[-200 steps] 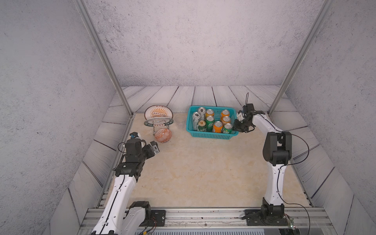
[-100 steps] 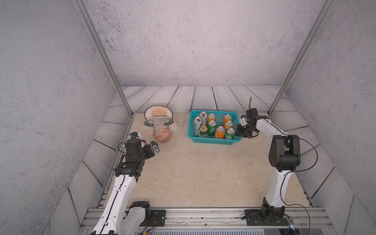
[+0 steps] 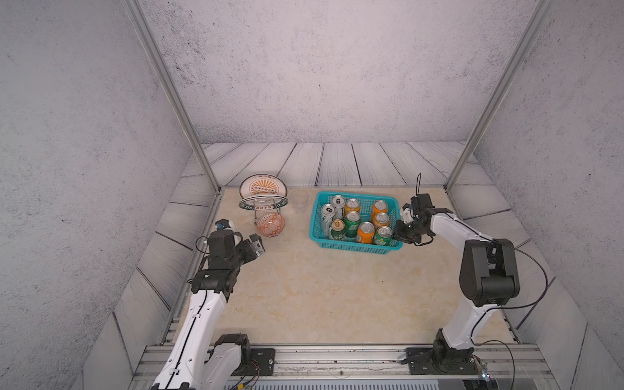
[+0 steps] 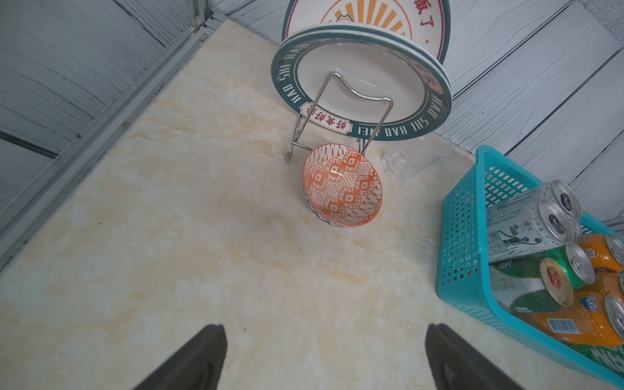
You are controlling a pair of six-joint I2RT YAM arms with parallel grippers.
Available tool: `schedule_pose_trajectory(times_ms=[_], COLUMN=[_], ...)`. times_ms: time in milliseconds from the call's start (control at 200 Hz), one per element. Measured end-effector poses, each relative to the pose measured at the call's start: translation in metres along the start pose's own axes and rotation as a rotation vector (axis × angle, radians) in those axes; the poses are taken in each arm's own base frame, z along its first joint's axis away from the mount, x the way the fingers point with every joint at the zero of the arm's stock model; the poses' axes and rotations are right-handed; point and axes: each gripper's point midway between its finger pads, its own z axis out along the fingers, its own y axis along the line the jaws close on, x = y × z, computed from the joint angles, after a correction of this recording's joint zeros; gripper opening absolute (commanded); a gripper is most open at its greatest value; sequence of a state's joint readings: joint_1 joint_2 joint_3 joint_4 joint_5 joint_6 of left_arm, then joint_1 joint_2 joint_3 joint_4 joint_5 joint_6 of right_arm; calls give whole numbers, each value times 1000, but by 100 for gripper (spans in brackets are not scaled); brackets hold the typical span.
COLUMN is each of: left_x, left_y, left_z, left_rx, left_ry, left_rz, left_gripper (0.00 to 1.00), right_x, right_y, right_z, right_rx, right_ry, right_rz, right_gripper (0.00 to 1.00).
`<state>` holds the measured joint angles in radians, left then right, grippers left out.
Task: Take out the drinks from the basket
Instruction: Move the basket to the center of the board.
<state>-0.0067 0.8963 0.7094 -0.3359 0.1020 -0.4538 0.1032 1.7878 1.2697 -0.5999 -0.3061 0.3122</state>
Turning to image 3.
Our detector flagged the orange soda can back left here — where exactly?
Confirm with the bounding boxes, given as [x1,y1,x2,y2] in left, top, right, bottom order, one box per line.
[344,198,361,215]

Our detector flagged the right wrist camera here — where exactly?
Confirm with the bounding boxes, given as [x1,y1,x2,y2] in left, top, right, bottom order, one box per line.
[401,204,414,224]

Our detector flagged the orange soda can middle right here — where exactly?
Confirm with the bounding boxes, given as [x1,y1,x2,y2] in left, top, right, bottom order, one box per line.
[371,212,391,229]

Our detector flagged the clear drinking glass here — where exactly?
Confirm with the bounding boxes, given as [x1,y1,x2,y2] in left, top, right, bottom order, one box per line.
[289,189,310,214]

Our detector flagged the green rimmed flat plate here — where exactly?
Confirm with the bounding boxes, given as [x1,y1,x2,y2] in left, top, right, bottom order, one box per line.
[238,193,289,211]

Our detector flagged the orange patterned bowl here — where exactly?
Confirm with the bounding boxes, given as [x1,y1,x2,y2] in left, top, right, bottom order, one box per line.
[256,213,286,238]

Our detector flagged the green soda can front right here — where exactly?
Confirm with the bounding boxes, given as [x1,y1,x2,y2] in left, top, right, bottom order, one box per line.
[373,226,393,246]

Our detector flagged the orange soda can front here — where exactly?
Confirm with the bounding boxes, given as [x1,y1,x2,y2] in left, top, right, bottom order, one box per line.
[356,222,375,245]

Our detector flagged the orange soda can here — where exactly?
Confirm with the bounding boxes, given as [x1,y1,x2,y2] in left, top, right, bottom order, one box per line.
[371,199,388,219]
[356,222,375,245]
[344,198,361,215]
[371,212,391,229]

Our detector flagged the green soda can middle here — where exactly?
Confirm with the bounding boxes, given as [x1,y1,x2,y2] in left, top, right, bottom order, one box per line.
[344,211,361,238]

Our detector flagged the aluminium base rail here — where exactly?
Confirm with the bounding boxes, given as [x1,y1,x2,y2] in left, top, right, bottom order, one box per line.
[127,344,562,390]

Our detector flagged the green gold beer can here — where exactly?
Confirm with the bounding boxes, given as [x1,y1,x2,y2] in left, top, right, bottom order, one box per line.
[328,219,346,241]

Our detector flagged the right aluminium frame post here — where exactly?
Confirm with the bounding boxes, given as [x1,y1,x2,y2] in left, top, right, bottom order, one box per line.
[444,0,555,194]

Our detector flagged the aluminium frame post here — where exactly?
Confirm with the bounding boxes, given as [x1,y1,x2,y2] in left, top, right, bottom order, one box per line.
[444,0,555,194]
[122,0,221,193]

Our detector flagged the upright plate with sunburst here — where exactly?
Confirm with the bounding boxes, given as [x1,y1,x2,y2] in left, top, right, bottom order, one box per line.
[239,174,288,199]

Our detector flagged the silver drink can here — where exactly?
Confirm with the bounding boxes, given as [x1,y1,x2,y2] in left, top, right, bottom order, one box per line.
[321,203,336,237]
[331,194,346,219]

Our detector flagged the green soda can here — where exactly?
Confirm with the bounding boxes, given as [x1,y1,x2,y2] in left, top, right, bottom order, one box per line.
[373,226,393,246]
[344,211,361,238]

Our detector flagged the metal wire plate rack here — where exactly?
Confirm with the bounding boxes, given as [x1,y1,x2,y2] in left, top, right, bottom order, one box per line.
[253,205,281,224]

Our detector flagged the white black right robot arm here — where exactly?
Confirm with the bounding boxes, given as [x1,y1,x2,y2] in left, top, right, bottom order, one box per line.
[393,193,520,375]

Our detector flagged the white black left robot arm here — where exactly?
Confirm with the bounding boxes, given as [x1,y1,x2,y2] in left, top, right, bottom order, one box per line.
[151,228,265,389]

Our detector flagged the orange soda can back right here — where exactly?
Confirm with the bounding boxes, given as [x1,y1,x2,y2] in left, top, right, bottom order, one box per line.
[371,199,388,219]

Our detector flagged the teal plastic basket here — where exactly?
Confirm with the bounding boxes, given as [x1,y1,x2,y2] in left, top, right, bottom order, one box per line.
[310,191,402,254]

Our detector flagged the left aluminium frame post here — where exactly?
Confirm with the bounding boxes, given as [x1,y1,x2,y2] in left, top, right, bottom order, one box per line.
[122,0,221,193]

